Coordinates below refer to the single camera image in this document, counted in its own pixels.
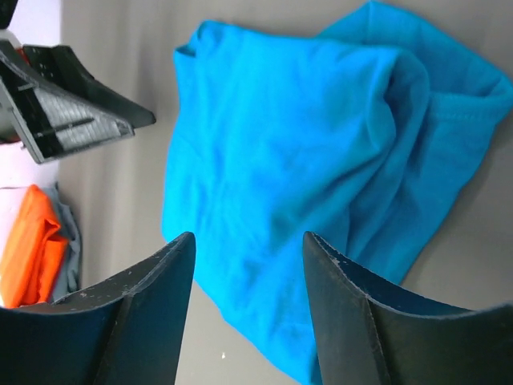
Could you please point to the orange folded t shirt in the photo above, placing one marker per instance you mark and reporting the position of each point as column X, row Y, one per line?
column 34, row 252

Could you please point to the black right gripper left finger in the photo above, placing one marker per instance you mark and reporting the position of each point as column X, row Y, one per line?
column 127, row 329

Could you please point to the grey folded t shirt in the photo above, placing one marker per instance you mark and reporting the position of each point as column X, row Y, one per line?
column 69, row 277

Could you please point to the blue t shirt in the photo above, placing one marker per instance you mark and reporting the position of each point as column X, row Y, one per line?
column 364, row 134

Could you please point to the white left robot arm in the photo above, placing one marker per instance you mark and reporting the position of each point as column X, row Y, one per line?
column 6, row 12

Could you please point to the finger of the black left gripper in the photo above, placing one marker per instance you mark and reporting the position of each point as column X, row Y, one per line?
column 61, row 66
column 39, row 109

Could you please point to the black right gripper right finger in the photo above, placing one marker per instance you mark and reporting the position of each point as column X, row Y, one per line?
column 369, row 330

